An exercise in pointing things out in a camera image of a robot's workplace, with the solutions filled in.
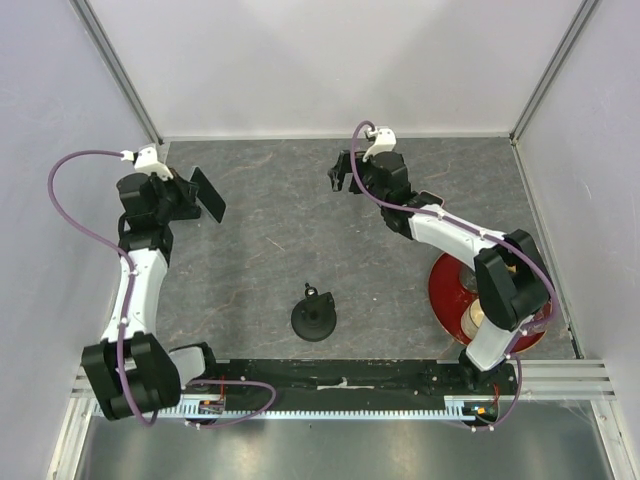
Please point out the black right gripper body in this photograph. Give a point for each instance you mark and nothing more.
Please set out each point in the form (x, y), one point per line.
(365, 175)

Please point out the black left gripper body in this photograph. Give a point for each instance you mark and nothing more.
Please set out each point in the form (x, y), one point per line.
(172, 198)

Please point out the black phone clear case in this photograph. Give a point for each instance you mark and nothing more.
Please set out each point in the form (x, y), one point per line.
(208, 196)

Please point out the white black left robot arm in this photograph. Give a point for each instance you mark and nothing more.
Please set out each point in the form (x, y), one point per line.
(128, 369)

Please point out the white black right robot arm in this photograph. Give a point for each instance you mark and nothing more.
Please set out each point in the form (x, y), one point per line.
(433, 225)

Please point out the black phone pink case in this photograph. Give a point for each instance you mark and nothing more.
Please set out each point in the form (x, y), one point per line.
(428, 198)

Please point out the clear plastic cup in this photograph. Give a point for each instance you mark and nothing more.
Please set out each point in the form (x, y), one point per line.
(467, 279)

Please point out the red round tray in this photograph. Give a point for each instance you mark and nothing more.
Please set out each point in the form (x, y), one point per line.
(450, 295)

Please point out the beige paper cup lower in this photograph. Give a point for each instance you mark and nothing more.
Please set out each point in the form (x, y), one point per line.
(472, 319)

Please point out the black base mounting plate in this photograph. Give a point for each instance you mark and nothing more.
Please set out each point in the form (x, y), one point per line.
(352, 382)

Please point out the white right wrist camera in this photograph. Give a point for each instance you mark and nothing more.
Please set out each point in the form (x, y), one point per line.
(382, 139)

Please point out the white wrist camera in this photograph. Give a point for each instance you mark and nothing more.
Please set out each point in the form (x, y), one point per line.
(147, 161)
(382, 139)

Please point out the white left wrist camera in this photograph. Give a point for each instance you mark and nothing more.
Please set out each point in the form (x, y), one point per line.
(147, 161)

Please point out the black round base mount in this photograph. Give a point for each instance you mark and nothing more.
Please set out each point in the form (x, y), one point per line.
(314, 318)

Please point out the grey slotted cable duct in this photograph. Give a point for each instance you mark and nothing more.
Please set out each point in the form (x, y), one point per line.
(196, 410)

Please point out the left aluminium frame post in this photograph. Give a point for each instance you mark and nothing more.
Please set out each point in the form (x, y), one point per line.
(99, 37)

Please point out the aluminium frame post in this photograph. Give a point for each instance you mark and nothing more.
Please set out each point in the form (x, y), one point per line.
(99, 37)
(568, 41)

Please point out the right aluminium frame post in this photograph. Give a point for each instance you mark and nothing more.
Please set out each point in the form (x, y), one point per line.
(568, 41)

